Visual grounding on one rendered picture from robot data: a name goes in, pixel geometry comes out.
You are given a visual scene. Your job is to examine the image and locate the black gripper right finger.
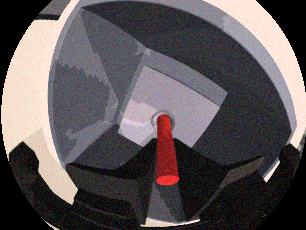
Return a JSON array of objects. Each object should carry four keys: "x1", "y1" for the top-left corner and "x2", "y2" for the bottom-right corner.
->
[{"x1": 173, "y1": 139, "x2": 263, "y2": 223}]

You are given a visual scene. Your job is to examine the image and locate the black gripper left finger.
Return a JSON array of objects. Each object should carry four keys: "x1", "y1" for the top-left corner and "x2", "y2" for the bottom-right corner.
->
[{"x1": 65, "y1": 138, "x2": 158, "y2": 225}]

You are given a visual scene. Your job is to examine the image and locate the grey open box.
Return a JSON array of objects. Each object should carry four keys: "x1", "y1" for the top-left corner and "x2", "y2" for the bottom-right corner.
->
[{"x1": 47, "y1": 0, "x2": 298, "y2": 179}]

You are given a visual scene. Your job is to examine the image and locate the red peg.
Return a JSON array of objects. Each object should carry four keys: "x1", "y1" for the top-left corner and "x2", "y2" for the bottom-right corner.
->
[{"x1": 157, "y1": 115, "x2": 180, "y2": 186}]

